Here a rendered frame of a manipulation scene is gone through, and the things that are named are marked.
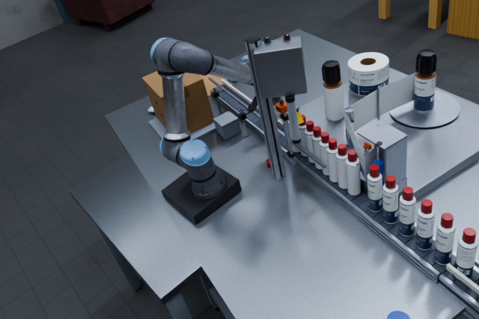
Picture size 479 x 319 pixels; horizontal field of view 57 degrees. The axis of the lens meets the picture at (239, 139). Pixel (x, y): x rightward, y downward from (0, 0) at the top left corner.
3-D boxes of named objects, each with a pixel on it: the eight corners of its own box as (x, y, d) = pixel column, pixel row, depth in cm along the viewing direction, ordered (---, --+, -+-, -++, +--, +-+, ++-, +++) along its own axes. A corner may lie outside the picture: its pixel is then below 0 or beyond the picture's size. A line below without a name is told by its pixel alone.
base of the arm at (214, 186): (232, 186, 188) (225, 170, 182) (202, 205, 184) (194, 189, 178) (217, 169, 200) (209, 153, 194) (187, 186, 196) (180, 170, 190)
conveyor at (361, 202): (459, 267, 143) (460, 259, 140) (441, 280, 140) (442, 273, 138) (224, 89, 267) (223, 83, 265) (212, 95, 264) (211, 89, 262)
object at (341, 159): (354, 185, 176) (351, 146, 164) (343, 191, 174) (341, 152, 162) (345, 179, 180) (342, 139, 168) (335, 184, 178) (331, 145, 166)
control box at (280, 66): (307, 93, 161) (301, 46, 150) (261, 99, 164) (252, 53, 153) (306, 80, 169) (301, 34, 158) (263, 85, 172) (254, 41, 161)
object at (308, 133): (322, 160, 192) (318, 122, 180) (313, 165, 190) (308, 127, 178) (315, 154, 195) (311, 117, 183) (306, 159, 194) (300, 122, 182)
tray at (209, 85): (235, 83, 272) (234, 78, 269) (199, 100, 264) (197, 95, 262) (214, 68, 294) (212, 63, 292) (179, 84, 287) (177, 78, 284)
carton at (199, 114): (215, 121, 239) (203, 78, 223) (176, 140, 232) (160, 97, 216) (192, 100, 262) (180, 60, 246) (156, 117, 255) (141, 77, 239)
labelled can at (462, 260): (464, 285, 133) (472, 241, 121) (449, 273, 137) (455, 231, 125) (475, 275, 135) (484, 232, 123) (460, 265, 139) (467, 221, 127)
